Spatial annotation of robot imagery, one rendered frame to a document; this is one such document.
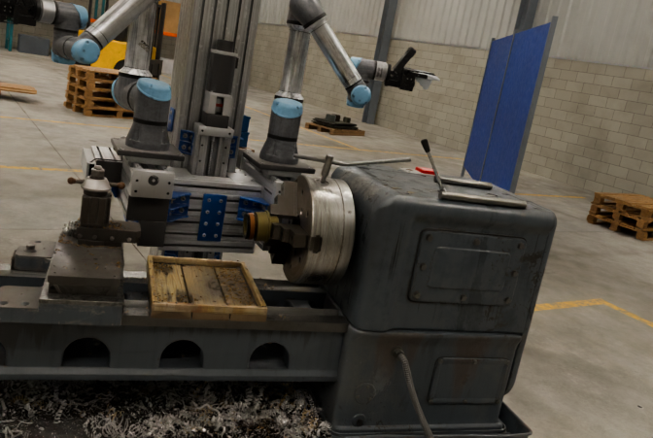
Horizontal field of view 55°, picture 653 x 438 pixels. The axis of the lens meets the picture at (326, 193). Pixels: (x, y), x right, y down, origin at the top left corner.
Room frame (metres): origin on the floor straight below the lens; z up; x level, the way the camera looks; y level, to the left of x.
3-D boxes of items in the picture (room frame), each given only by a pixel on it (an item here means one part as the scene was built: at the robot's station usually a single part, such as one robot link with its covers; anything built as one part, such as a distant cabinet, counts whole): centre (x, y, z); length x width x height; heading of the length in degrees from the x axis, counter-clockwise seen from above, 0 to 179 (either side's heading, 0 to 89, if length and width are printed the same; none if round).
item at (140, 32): (2.28, 0.75, 1.54); 0.15 x 0.12 x 0.55; 47
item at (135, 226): (1.68, 0.59, 0.99); 0.20 x 0.10 x 0.05; 110
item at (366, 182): (1.95, -0.35, 1.06); 0.59 x 0.48 x 0.39; 110
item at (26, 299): (1.58, 0.64, 0.90); 0.47 x 0.30 x 0.06; 20
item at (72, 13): (2.09, 0.93, 1.56); 0.11 x 0.08 x 0.09; 137
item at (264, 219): (1.74, 0.17, 1.08); 0.09 x 0.09 x 0.09; 20
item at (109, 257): (1.61, 0.60, 0.95); 0.43 x 0.17 x 0.05; 20
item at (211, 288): (1.70, 0.30, 0.89); 0.36 x 0.30 x 0.04; 20
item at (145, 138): (2.19, 0.65, 1.21); 0.15 x 0.15 x 0.10
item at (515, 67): (8.41, -2.01, 1.18); 4.12 x 0.80 x 2.35; 176
